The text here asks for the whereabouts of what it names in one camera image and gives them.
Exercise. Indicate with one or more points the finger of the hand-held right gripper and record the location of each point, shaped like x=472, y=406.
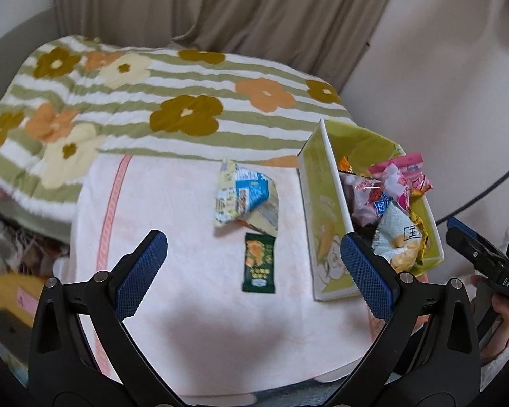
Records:
x=460, y=224
x=483, y=263

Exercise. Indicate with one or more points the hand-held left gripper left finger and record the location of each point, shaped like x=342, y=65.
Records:
x=140, y=275

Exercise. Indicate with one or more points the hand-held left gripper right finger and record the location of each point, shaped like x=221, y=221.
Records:
x=364, y=275

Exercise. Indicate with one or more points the yellow chocolate snack bag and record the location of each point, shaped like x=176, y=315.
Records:
x=420, y=224

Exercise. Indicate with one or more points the pale snack bag orange print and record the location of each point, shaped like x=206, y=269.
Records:
x=396, y=229

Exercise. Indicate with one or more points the small pink snack packet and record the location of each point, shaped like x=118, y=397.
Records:
x=364, y=203

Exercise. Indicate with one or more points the pink striped snack bag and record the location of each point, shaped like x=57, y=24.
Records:
x=407, y=174

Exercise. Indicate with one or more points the yellow-green cardboard box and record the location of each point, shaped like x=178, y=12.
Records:
x=322, y=203

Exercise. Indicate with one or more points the orange snack packet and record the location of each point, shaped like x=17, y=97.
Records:
x=345, y=164

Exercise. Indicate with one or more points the person's right forearm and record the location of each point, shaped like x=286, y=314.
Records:
x=507, y=369

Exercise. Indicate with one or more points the person's right hand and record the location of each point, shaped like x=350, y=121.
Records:
x=504, y=326

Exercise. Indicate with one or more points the pale pink towel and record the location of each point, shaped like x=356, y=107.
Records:
x=186, y=326

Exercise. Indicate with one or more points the dark green snack packet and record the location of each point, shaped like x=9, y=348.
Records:
x=258, y=263

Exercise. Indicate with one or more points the yellow cardboard box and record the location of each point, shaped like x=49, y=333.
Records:
x=12, y=296

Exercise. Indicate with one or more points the blue and yellow snack packet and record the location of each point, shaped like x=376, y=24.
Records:
x=246, y=190

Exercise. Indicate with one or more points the green striped flower blanket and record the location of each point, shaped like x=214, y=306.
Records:
x=195, y=93

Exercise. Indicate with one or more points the beige curtain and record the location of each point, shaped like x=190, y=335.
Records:
x=237, y=8

